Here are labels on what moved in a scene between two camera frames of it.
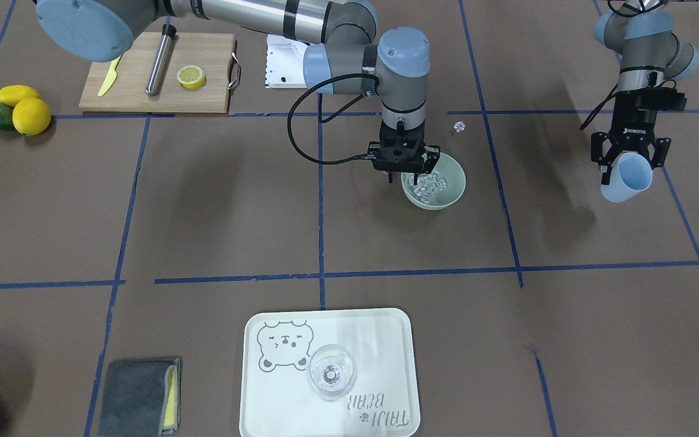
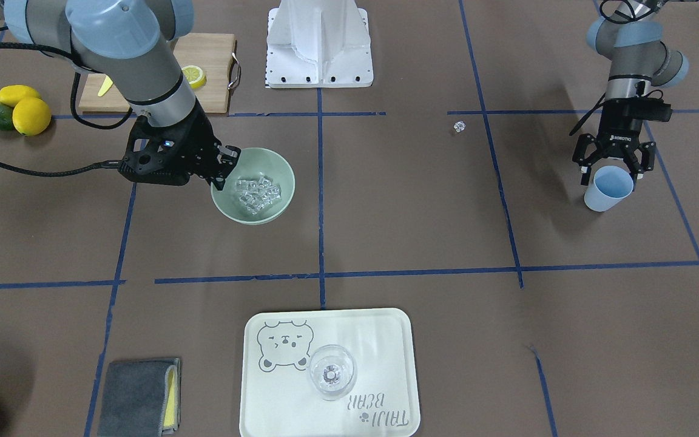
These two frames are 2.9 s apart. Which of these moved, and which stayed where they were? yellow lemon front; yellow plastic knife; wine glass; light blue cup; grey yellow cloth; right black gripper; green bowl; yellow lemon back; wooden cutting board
Moved: green bowl; light blue cup; right black gripper
Stayed: yellow lemon back; wine glass; yellow lemon front; grey yellow cloth; wooden cutting board; yellow plastic knife
